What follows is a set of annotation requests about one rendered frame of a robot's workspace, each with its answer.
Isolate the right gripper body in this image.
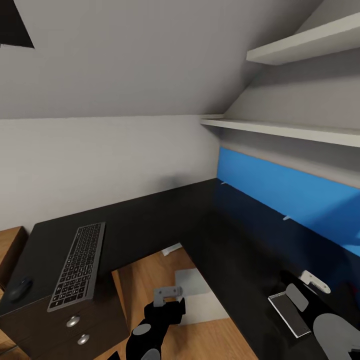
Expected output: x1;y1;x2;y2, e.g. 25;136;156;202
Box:
279;269;303;286

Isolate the notebook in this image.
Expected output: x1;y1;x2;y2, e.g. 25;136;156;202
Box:
268;291;311;338

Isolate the mouse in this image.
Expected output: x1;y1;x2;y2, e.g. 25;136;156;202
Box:
8;278;32;301

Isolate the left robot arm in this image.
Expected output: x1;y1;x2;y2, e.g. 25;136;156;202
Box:
108;286;186;360

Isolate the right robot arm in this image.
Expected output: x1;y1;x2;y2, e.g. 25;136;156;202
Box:
279;269;360;360

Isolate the keyboard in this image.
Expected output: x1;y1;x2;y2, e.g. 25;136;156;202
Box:
47;221;106;312

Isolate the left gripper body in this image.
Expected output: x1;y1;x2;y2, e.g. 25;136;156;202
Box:
144;301;182;332

